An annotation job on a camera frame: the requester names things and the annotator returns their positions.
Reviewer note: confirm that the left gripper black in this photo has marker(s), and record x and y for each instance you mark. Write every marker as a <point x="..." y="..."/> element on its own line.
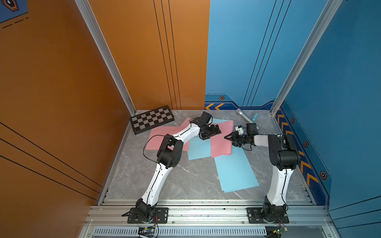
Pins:
<point x="214" y="132"/>

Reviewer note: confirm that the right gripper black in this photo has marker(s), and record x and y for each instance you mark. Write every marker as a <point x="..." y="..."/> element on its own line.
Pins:
<point x="234" y="138"/>

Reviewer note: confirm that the light blue paper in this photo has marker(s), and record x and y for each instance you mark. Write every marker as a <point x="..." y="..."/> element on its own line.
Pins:
<point x="201" y="148"/>
<point x="235" y="172"/>

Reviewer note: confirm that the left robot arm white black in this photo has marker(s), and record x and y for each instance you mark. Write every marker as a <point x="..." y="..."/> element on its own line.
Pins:
<point x="168" y="157"/>

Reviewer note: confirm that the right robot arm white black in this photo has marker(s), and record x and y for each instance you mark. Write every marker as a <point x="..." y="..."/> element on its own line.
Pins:
<point x="284" y="157"/>

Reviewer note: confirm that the silver microphone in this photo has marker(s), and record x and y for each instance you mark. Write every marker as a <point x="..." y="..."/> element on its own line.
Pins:
<point x="244" y="116"/>

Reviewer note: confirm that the black white checkerboard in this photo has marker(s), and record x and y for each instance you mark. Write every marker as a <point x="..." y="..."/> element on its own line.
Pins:
<point x="151" y="119"/>

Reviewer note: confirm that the right green circuit board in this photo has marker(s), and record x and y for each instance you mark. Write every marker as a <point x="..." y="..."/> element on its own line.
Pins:
<point x="277" y="233"/>

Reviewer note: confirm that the green circuit board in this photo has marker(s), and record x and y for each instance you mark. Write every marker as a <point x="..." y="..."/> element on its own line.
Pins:
<point x="146" y="232"/>
<point x="277" y="233"/>

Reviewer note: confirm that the left green circuit board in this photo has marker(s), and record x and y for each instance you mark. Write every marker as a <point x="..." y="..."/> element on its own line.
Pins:
<point x="146" y="232"/>

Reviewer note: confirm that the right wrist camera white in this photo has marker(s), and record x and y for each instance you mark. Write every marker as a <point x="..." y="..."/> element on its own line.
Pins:
<point x="240" y="130"/>

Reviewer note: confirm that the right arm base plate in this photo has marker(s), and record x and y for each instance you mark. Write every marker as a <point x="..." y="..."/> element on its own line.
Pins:
<point x="256" y="215"/>

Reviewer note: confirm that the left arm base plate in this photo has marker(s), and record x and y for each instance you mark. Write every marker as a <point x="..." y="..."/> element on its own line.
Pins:
<point x="158" y="215"/>

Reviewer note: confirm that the aluminium rail frame front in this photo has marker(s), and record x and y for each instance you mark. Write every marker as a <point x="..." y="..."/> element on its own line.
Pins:
<point x="209" y="219"/>

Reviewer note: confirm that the right aluminium corner post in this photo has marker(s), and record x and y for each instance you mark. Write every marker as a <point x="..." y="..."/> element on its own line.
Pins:
<point x="317" y="32"/>

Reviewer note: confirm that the aluminium corner post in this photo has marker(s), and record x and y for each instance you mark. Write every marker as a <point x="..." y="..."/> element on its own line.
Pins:
<point x="317" y="32"/>
<point x="100" y="41"/>

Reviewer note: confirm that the left aluminium corner post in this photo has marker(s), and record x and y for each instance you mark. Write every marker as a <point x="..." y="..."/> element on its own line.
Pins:
<point x="100" y="41"/>

